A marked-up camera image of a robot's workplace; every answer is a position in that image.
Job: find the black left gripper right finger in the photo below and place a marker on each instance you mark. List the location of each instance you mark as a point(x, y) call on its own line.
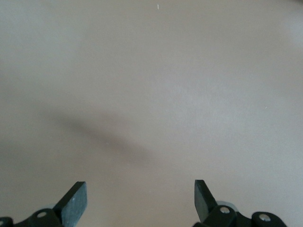
point(203, 203)

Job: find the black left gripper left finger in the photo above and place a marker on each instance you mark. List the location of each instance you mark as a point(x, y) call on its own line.
point(74, 203)

